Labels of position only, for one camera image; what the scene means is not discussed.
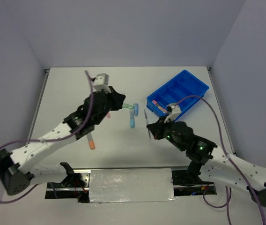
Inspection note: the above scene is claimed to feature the orange highlighter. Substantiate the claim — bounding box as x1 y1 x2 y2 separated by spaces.
87 133 96 150

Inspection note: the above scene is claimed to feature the silver taped front panel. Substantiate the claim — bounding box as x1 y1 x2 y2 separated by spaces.
89 168 175 203

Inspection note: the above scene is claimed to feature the orange pink marker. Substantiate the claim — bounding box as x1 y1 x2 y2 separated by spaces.
152 100 168 114

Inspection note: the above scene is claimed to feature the blue correction tape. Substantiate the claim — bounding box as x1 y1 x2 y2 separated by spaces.
133 103 139 117

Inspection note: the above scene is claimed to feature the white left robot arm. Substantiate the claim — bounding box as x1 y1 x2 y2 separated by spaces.
0 86 126 195

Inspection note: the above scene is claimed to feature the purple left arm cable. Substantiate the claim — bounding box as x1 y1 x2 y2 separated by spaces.
0 70 95 203

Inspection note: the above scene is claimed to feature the blue divided plastic tray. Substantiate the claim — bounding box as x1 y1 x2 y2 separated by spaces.
147 70 209 117

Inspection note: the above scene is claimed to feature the thin ballpoint pen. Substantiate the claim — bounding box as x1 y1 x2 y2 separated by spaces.
144 109 151 140

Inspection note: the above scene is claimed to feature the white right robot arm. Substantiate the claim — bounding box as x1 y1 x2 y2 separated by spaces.
147 117 266 208

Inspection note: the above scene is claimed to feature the green correction tape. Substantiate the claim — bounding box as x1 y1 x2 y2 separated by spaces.
122 104 134 109

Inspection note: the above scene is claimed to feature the light blue highlighter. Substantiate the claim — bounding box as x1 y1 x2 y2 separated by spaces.
130 109 135 128

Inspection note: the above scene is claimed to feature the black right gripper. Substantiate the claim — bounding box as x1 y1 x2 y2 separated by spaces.
147 114 185 151

